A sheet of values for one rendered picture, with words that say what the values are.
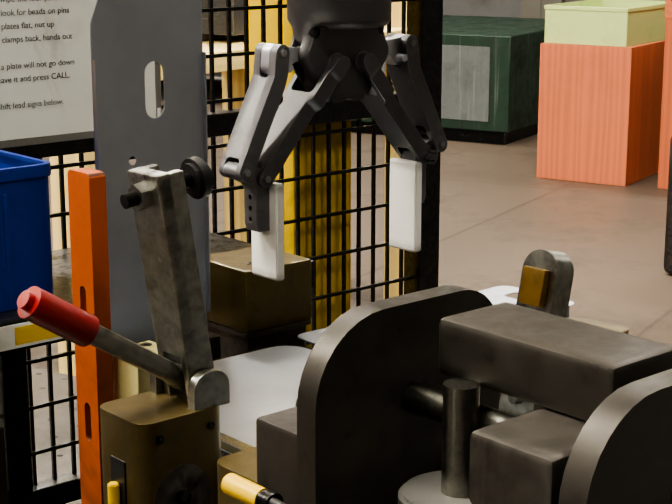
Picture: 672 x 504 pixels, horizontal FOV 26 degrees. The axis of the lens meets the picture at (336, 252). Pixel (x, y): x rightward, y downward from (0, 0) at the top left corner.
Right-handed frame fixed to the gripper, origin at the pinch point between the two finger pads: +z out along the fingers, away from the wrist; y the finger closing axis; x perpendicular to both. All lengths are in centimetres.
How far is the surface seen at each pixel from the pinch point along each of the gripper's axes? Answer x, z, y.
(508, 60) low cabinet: 512, 62, 584
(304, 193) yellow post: 58, 10, 45
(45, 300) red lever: -0.9, -0.6, -25.4
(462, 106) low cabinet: 540, 92, 574
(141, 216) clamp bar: 0.9, -4.6, -16.8
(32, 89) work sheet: 54, -7, 5
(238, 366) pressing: 16.2, 13.7, 2.7
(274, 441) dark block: -23.2, 2.6, -24.9
